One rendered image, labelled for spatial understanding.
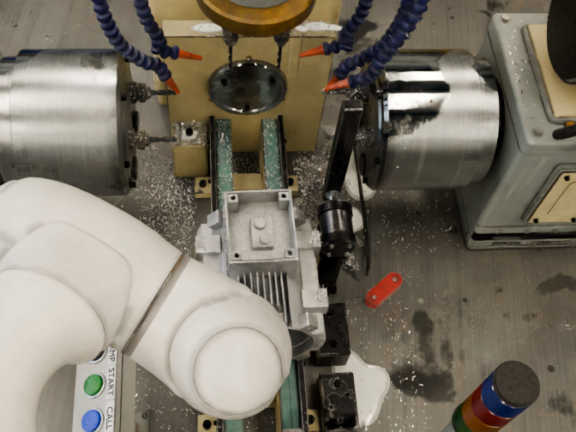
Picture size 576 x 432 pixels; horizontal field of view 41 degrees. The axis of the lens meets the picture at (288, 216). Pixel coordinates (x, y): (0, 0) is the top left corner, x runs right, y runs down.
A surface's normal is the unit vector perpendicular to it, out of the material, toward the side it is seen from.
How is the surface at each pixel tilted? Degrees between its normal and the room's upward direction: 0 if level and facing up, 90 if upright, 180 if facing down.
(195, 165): 90
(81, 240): 16
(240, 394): 44
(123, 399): 63
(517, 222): 90
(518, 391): 0
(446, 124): 40
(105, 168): 73
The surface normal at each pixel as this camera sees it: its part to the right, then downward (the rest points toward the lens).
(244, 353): 0.22, -0.11
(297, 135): 0.07, 0.87
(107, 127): 0.11, 0.17
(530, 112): 0.07, -0.50
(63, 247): 0.28, -0.53
